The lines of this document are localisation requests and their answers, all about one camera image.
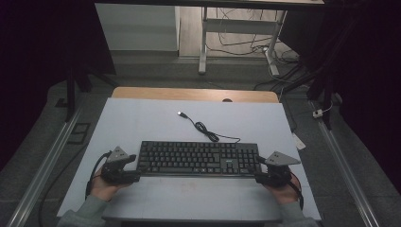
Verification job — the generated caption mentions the black keyboard cable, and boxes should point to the black keyboard cable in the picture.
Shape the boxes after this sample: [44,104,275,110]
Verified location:
[177,111,242,145]

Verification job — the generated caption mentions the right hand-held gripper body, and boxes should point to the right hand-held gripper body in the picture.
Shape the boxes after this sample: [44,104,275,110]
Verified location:
[258,149,302,189]

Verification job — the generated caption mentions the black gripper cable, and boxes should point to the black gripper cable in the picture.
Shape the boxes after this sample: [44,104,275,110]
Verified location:
[288,170,305,211]
[84,150,113,201]

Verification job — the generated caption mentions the white paper tag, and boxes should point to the white paper tag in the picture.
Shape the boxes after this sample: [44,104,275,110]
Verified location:
[290,132,307,151]

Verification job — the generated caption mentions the person's right hand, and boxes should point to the person's right hand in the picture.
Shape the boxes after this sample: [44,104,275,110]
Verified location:
[262,171,303,206]

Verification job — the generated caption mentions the person's left hand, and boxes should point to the person's left hand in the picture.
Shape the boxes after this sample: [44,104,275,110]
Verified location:
[90,166,128,203]

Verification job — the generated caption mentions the white table cover board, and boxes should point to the white table cover board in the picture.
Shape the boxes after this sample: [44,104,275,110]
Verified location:
[56,96,322,222]

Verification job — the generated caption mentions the white-framed desk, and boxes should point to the white-framed desk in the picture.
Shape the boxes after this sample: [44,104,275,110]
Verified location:
[94,0,325,77]

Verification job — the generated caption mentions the white cabinet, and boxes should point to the white cabinet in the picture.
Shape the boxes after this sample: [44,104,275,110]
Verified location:
[95,3,181,52]

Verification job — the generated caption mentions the wooden table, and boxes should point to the wooden table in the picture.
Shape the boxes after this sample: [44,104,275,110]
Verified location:
[111,86,280,104]

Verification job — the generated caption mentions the black floor cables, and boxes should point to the black floor cables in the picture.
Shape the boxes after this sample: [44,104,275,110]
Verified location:
[206,8,301,93]

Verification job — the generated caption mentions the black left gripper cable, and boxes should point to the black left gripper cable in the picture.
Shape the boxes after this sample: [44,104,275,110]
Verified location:
[84,150,113,201]

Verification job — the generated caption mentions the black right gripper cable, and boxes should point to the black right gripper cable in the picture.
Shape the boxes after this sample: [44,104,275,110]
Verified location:
[288,170,305,211]

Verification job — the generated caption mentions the dark curtain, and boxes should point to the dark curtain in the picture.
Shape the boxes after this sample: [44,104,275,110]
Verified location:
[0,0,116,173]
[279,0,401,193]

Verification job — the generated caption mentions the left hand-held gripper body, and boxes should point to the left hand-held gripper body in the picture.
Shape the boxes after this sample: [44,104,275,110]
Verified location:
[100,145,142,186]

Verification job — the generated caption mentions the black metal stand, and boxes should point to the black metal stand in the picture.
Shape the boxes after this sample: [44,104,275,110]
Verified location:
[277,61,336,131]
[63,61,120,123]

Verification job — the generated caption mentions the black computer keyboard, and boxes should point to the black computer keyboard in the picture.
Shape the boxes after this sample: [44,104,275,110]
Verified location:
[135,140,263,178]

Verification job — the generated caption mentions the aluminium floor rail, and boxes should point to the aluminium floor rail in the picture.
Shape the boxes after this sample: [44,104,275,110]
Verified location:
[6,103,87,227]
[310,99,382,227]

